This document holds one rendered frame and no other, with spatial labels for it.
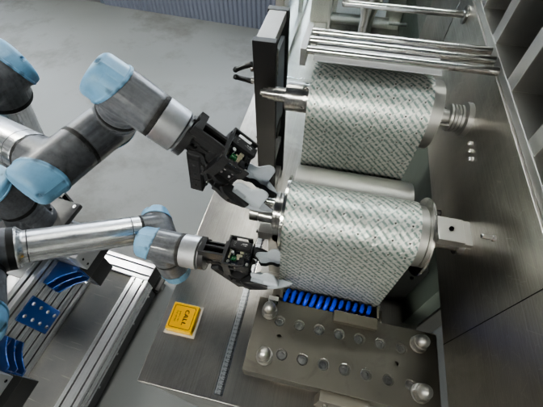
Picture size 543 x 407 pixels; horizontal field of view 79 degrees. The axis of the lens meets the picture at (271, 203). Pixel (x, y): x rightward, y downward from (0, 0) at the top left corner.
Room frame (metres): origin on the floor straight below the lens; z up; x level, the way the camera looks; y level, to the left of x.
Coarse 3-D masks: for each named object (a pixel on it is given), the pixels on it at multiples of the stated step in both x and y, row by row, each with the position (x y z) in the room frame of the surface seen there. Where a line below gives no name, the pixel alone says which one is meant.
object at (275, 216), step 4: (280, 192) 0.39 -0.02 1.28; (276, 196) 0.38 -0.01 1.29; (280, 196) 0.38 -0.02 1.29; (276, 200) 0.37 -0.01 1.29; (280, 200) 0.37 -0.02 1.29; (276, 204) 0.36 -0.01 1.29; (280, 204) 0.36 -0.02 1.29; (276, 208) 0.35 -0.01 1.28; (280, 208) 0.35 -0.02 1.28; (272, 212) 0.35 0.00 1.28; (276, 212) 0.35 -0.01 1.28; (272, 216) 0.34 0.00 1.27; (276, 216) 0.34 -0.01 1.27; (272, 220) 0.34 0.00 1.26; (276, 220) 0.34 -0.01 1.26; (272, 224) 0.33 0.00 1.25; (276, 224) 0.33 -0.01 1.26; (272, 228) 0.33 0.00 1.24; (276, 228) 0.33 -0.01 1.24
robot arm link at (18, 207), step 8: (0, 168) 0.66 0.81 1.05; (0, 176) 0.63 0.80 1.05; (0, 184) 0.60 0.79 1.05; (8, 184) 0.61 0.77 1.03; (0, 192) 0.58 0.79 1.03; (8, 192) 0.59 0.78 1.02; (16, 192) 0.61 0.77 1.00; (0, 200) 0.57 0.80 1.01; (8, 200) 0.58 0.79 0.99; (16, 200) 0.60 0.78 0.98; (24, 200) 0.61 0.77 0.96; (32, 200) 0.63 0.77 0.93; (0, 208) 0.57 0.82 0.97; (8, 208) 0.57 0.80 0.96; (16, 208) 0.58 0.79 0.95; (24, 208) 0.59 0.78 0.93; (0, 216) 0.57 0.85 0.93; (8, 216) 0.57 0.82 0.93; (16, 216) 0.57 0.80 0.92
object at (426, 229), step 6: (282, 204) 0.35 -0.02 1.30; (426, 210) 0.33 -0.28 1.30; (426, 216) 0.32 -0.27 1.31; (426, 222) 0.31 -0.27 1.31; (426, 228) 0.30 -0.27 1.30; (426, 234) 0.29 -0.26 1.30; (420, 240) 0.28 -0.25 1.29; (426, 240) 0.28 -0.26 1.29; (420, 246) 0.27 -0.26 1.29; (426, 246) 0.27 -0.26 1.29; (420, 252) 0.26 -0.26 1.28; (420, 258) 0.26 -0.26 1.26; (414, 264) 0.26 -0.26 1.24
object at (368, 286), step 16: (288, 256) 0.30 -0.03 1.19; (304, 256) 0.29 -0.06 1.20; (288, 272) 0.30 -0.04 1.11; (304, 272) 0.29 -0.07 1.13; (320, 272) 0.29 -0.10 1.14; (336, 272) 0.28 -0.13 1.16; (352, 272) 0.27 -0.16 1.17; (368, 272) 0.27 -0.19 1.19; (384, 272) 0.26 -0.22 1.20; (304, 288) 0.29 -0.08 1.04; (320, 288) 0.28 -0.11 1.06; (336, 288) 0.28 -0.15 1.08; (352, 288) 0.27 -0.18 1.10; (368, 288) 0.26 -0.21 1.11; (384, 288) 0.26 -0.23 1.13; (368, 304) 0.26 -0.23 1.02
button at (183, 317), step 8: (176, 304) 0.29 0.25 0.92; (184, 304) 0.29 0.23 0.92; (176, 312) 0.27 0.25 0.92; (184, 312) 0.27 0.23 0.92; (192, 312) 0.27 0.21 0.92; (168, 320) 0.25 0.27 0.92; (176, 320) 0.25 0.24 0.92; (184, 320) 0.25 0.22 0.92; (192, 320) 0.25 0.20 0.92; (168, 328) 0.23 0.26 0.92; (176, 328) 0.23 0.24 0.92; (184, 328) 0.23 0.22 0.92; (192, 328) 0.23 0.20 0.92
